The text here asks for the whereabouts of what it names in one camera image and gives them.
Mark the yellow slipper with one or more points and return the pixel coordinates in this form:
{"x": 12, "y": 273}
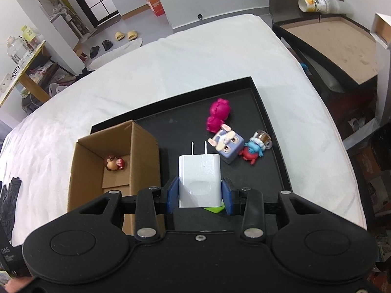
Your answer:
{"x": 119, "y": 36}
{"x": 132, "y": 35}

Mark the clear bottle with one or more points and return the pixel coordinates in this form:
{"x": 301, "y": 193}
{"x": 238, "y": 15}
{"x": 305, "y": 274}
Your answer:
{"x": 15, "y": 50}

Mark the bunny cube toy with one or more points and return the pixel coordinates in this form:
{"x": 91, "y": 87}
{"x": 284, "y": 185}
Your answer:
{"x": 229, "y": 146}

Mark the black tray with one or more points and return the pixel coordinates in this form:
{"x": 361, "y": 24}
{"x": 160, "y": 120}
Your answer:
{"x": 183, "y": 122}

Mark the dark cloth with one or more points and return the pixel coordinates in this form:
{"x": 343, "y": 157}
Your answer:
{"x": 9, "y": 207}

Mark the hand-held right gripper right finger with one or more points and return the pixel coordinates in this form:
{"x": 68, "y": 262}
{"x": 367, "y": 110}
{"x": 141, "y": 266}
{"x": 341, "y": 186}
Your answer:
{"x": 229, "y": 197}

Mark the green plastic container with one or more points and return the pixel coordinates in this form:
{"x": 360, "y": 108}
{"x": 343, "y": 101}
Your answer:
{"x": 215, "y": 210}

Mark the white wall charger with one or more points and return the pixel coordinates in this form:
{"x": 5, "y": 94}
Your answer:
{"x": 198, "y": 177}

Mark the white rack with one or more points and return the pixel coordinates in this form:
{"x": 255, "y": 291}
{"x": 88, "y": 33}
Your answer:
{"x": 70, "y": 21}

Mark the yellow lid jar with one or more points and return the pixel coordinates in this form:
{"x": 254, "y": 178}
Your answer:
{"x": 29, "y": 35}

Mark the brown hair doll figure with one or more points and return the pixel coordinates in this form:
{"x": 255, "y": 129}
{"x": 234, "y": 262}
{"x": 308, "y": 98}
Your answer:
{"x": 113, "y": 163}

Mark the brown top side table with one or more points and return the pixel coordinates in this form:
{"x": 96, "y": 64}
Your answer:
{"x": 336, "y": 45}

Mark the red crab toy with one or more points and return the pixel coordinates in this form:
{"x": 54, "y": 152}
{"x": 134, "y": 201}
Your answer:
{"x": 252, "y": 154}

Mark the brown cardboard box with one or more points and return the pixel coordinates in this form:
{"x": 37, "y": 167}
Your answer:
{"x": 143, "y": 158}

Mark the pink toy figure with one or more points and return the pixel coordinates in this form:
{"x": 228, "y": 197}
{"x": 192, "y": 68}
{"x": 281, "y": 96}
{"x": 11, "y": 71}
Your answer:
{"x": 218, "y": 113}

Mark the wooden table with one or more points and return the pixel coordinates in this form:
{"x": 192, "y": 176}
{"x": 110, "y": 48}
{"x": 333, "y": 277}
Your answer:
{"x": 29, "y": 79}

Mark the white floor mat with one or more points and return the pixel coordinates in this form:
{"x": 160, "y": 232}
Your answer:
{"x": 128, "y": 47}

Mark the white plastic bag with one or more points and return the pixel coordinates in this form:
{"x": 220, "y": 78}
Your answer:
{"x": 57, "y": 90}

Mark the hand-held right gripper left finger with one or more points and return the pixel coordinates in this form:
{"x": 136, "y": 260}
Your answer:
{"x": 173, "y": 197}

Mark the white paper cup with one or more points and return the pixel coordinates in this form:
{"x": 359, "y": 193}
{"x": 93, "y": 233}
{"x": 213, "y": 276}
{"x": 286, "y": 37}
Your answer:
{"x": 323, "y": 4}

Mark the small perfume bottle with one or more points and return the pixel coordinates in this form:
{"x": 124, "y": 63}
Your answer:
{"x": 262, "y": 138}

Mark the brown cardboard piece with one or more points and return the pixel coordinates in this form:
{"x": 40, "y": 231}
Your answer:
{"x": 381, "y": 29}

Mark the black slipper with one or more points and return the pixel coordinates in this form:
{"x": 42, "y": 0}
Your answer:
{"x": 94, "y": 52}
{"x": 107, "y": 45}

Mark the person's left hand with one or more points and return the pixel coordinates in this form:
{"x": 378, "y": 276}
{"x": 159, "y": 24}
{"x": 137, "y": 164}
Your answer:
{"x": 18, "y": 285}

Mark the small blue item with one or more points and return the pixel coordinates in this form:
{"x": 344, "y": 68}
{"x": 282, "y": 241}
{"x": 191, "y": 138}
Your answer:
{"x": 305, "y": 67}

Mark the orange box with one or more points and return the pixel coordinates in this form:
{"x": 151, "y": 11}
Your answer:
{"x": 155, "y": 6}

